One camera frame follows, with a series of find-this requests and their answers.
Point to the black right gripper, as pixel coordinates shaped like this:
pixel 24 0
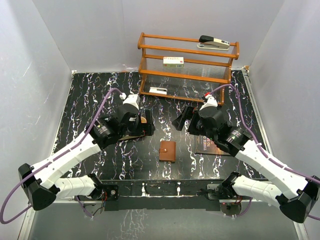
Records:
pixel 179 122

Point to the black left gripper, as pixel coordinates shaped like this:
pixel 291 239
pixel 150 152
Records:
pixel 149 127

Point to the beige oval card tray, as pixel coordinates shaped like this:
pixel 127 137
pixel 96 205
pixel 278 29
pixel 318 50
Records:
pixel 135 129

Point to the brown leather card holder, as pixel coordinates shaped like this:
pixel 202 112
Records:
pixel 167 151

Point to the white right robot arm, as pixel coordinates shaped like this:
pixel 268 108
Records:
pixel 293 194

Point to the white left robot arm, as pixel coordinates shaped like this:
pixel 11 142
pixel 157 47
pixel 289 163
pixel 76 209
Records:
pixel 44 181

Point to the dark book three days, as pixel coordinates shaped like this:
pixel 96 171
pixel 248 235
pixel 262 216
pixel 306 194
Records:
pixel 204 145

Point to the small white box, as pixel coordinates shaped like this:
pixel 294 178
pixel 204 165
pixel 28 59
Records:
pixel 158 90

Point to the orange wooden shelf rack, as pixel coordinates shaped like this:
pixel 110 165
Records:
pixel 203 71

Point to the white staples box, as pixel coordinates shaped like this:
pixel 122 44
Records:
pixel 173 62

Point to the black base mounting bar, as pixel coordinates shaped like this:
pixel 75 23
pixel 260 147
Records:
pixel 165 194

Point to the black and beige stapler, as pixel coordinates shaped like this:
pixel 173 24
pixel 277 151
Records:
pixel 212 43

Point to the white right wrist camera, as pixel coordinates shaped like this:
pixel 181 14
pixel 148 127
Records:
pixel 209 101

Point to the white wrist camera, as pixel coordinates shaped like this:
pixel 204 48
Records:
pixel 131 99
pixel 209 101

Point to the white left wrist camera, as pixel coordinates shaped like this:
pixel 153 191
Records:
pixel 131 99

